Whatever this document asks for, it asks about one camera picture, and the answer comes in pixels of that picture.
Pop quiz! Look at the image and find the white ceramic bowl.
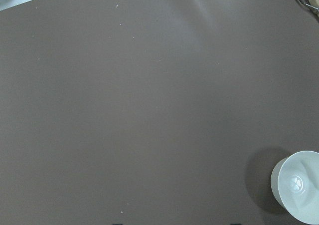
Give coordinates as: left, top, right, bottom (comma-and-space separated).
270, 151, 319, 225

